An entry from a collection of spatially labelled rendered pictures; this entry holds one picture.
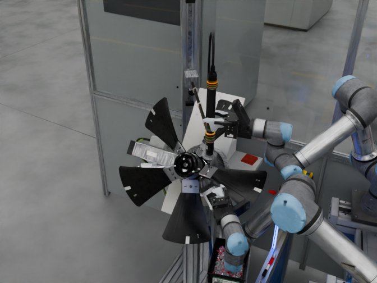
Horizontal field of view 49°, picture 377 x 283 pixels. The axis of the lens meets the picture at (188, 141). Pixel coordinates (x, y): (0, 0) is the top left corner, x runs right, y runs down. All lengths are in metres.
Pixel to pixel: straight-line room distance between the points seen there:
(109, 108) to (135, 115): 0.23
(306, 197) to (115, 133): 2.05
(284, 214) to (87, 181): 2.70
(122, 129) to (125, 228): 0.78
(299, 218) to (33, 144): 3.53
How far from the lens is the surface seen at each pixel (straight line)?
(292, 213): 1.34
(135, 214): 3.44
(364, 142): 1.96
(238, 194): 1.81
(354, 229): 2.13
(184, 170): 1.87
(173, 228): 1.90
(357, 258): 1.45
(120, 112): 3.03
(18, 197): 3.85
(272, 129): 1.68
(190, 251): 2.46
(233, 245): 1.56
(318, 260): 3.03
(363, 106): 1.68
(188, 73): 2.33
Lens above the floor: 2.34
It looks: 33 degrees down
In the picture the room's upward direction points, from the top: straight up
